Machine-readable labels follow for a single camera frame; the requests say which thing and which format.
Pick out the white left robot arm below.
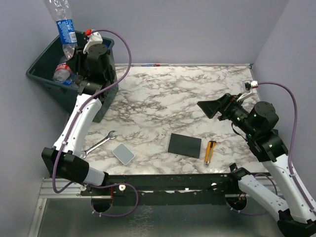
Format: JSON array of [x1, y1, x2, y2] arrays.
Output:
[[41, 43, 116, 195]]

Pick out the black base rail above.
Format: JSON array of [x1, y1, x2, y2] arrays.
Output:
[[81, 174, 247, 210]]

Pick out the black rectangular box centre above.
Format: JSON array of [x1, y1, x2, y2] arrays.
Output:
[[167, 133, 201, 158]]

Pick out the pepsi bottle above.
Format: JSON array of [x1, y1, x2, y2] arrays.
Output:
[[43, 0, 77, 60]]

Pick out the dark green plastic bin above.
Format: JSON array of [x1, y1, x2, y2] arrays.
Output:
[[26, 31, 118, 123]]

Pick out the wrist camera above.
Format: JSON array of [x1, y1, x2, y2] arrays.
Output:
[[83, 29, 103, 54], [237, 80, 258, 102]]

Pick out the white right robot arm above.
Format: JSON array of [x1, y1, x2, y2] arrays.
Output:
[[197, 93, 316, 237]]

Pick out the silver wrench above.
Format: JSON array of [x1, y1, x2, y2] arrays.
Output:
[[80, 130, 117, 159]]

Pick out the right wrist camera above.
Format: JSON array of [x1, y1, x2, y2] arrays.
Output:
[[237, 80, 258, 102]]

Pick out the white grey rectangular case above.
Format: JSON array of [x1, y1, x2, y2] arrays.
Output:
[[113, 143, 135, 165]]

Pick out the red label bottle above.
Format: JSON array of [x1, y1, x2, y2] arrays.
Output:
[[53, 63, 72, 83]]

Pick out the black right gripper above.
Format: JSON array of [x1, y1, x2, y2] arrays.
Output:
[[198, 91, 258, 137]]

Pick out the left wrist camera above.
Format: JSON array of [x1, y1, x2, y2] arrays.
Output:
[[83, 29, 103, 54]]

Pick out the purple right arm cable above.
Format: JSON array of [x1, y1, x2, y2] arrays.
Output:
[[226, 81, 316, 216]]

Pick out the yellow utility knife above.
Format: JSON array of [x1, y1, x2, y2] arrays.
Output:
[[204, 141, 217, 167]]

